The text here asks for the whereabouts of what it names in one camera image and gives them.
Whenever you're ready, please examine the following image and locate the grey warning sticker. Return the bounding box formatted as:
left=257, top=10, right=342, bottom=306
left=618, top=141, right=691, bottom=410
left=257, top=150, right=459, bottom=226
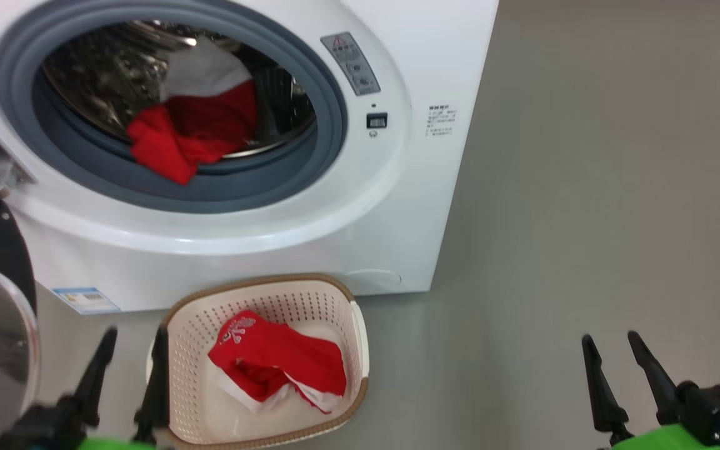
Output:
left=321, top=31, right=381, bottom=96

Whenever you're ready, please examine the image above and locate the round filter cover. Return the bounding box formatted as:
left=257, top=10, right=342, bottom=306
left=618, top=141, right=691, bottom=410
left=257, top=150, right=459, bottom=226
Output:
left=342, top=269, right=402, bottom=291

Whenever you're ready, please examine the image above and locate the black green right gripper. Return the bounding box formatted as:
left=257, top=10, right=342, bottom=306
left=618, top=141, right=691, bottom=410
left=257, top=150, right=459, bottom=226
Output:
left=581, top=331, right=720, bottom=450

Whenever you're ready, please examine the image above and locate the grey rubber door gasket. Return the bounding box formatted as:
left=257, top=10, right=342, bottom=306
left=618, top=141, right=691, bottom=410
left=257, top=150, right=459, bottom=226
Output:
left=0, top=0, right=348, bottom=214

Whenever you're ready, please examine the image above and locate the steel perforated washer drum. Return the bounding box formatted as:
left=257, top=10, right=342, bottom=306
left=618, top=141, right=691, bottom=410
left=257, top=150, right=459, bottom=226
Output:
left=41, top=20, right=317, bottom=160

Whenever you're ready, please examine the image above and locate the red jersey with white print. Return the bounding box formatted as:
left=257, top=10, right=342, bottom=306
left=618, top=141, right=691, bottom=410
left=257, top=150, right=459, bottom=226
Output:
left=207, top=310, right=348, bottom=414

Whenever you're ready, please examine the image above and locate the red and white garment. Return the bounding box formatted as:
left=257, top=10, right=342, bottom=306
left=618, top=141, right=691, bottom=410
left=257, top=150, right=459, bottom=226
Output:
left=126, top=36, right=258, bottom=186

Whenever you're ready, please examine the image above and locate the blue energy label sticker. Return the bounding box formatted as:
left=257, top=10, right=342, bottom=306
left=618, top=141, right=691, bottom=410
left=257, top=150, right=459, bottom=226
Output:
left=52, top=286, right=121, bottom=314

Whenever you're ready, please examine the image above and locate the white washing machine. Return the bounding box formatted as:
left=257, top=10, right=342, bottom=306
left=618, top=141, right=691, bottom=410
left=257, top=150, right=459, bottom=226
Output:
left=0, top=0, right=499, bottom=314

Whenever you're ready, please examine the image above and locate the small printed text sticker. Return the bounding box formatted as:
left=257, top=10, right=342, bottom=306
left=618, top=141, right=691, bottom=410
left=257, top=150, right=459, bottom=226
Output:
left=426, top=104, right=459, bottom=137

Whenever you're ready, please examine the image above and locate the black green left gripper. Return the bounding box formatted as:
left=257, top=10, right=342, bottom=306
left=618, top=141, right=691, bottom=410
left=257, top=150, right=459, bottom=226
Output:
left=0, top=325, right=171, bottom=450

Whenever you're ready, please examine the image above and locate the cream basket with brown rim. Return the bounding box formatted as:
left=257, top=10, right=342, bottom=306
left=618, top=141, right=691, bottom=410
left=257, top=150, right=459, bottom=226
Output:
left=146, top=273, right=370, bottom=450

